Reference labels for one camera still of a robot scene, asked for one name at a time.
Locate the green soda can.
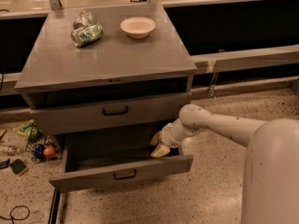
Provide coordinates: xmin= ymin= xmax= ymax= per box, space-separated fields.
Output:
xmin=71 ymin=22 xmax=104 ymax=48

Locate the grey drawer cabinet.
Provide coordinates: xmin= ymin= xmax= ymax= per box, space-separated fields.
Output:
xmin=14 ymin=3 xmax=198 ymax=147

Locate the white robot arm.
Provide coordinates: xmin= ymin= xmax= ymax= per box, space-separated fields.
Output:
xmin=150 ymin=105 xmax=299 ymax=224

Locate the silver crushed can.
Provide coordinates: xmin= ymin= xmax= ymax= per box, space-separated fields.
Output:
xmin=73 ymin=10 xmax=93 ymax=29

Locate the orange round fruit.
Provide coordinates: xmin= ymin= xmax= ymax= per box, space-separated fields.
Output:
xmin=43 ymin=147 xmax=56 ymax=160

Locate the black bar on floor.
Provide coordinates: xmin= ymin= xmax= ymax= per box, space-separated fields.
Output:
xmin=48 ymin=189 xmax=61 ymax=224

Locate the green sponge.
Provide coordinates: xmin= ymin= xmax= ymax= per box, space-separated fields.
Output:
xmin=9 ymin=159 xmax=29 ymax=176

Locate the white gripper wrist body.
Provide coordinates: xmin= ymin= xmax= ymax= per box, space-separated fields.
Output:
xmin=160 ymin=119 xmax=203 ymax=148

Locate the green chip bag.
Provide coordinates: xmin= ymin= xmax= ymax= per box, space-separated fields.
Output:
xmin=13 ymin=119 xmax=43 ymax=142

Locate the dark small packet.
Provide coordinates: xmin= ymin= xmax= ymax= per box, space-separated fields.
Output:
xmin=0 ymin=159 xmax=10 ymax=170

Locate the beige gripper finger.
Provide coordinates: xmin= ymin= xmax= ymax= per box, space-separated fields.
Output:
xmin=150 ymin=143 xmax=170 ymax=158
xmin=149 ymin=132 xmax=161 ymax=146

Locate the grey drawer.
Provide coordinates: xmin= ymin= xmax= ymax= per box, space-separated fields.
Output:
xmin=31 ymin=92 xmax=191 ymax=134
xmin=50 ymin=129 xmax=193 ymax=193

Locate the blue can on floor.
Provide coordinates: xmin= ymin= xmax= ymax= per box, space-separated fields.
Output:
xmin=31 ymin=144 xmax=45 ymax=163

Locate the clear plastic bottle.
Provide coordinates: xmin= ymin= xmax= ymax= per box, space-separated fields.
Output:
xmin=0 ymin=146 xmax=23 ymax=156

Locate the white paper bowl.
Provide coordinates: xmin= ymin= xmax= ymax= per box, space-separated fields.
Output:
xmin=121 ymin=17 xmax=156 ymax=39

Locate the grey top drawer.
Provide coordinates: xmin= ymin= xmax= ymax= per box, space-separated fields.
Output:
xmin=31 ymin=92 xmax=191 ymax=134

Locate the black cable on floor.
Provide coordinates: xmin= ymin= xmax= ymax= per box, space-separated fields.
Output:
xmin=0 ymin=204 xmax=31 ymax=224

